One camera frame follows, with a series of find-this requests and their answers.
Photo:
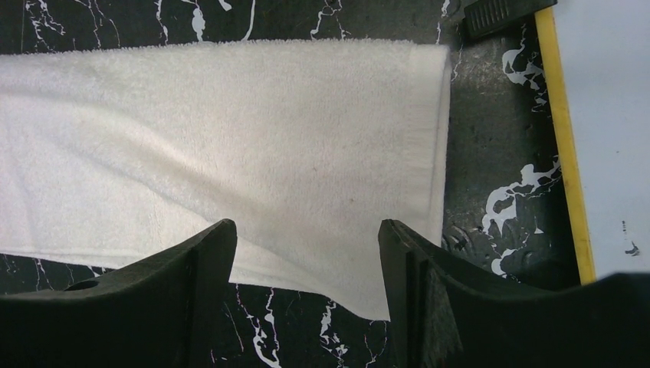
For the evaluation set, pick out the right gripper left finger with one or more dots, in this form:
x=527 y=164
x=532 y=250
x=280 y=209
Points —
x=157 y=312

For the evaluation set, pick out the cream white towel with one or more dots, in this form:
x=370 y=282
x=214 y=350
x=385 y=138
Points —
x=108 y=157

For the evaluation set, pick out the whiteboard with wooden frame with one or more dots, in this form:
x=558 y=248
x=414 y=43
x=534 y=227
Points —
x=596 y=63

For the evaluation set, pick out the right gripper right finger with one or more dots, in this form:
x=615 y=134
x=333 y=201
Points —
x=446 y=312

